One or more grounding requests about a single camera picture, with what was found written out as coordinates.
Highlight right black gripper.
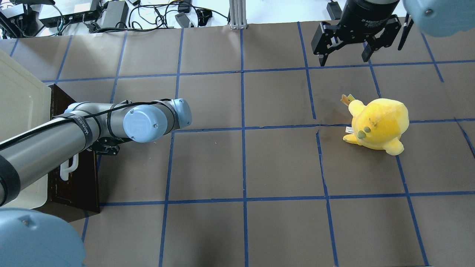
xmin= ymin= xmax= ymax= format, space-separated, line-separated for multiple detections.
xmin=311 ymin=0 xmax=402 ymax=66

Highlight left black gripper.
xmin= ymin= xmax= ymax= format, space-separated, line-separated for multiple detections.
xmin=88 ymin=137 xmax=131 ymax=156

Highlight white drawer handle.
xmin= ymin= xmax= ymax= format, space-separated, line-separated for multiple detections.
xmin=59 ymin=154 xmax=79 ymax=181

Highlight dark wooden drawer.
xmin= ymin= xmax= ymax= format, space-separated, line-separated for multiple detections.
xmin=36 ymin=84 xmax=101 ymax=223

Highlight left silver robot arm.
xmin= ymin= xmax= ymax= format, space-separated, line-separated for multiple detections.
xmin=1 ymin=98 xmax=192 ymax=267

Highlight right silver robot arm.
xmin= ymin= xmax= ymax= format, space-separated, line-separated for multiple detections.
xmin=311 ymin=0 xmax=475 ymax=66

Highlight yellow plush dinosaur toy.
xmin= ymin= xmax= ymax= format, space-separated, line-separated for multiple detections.
xmin=341 ymin=94 xmax=410 ymax=156

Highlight white cabinet box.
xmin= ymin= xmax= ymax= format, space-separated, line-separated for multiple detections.
xmin=0 ymin=50 xmax=51 ymax=209

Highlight black power adapter box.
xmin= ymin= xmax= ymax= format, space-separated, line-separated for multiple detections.
xmin=100 ymin=0 xmax=129 ymax=29

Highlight black electronics box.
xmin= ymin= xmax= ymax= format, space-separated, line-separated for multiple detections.
xmin=38 ymin=0 xmax=102 ymax=28

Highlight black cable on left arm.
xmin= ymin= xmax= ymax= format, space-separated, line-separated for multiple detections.
xmin=0 ymin=99 xmax=175 ymax=151

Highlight aluminium frame post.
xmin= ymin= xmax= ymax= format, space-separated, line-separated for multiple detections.
xmin=229 ymin=0 xmax=248 ymax=29

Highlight tangled black cables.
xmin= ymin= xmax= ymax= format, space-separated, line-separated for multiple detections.
xmin=128 ymin=0 xmax=229 ymax=29

